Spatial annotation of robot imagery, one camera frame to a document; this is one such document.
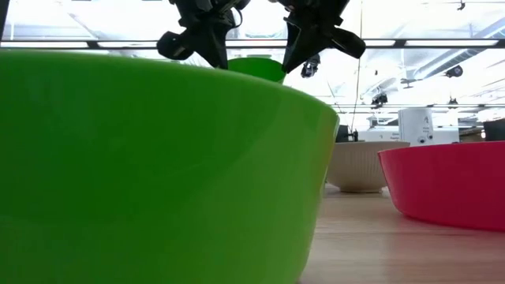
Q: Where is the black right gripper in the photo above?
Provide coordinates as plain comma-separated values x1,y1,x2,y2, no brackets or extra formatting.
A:
271,0,366,74

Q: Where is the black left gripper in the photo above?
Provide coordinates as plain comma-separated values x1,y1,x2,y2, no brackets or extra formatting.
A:
156,0,252,70

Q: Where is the green plastic bowl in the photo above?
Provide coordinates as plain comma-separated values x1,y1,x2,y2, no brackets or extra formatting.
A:
227,57,287,84
0,50,340,284

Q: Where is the red plastic bowl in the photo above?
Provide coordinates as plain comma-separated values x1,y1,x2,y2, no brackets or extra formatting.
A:
377,140,505,233

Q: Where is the black computer monitor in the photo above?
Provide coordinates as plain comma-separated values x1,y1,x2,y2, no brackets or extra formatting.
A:
483,118,505,142
335,124,359,144

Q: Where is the white appliance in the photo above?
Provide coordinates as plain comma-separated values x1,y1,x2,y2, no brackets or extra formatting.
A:
397,107,435,147

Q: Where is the white ribbed bowl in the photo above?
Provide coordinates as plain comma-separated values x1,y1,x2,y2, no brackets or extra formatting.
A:
325,140,411,194

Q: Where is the thin hanging cable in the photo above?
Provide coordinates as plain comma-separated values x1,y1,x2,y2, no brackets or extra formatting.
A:
349,0,364,131

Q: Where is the black aluminium frame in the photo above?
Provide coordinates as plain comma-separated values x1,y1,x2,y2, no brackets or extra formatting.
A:
0,38,505,50

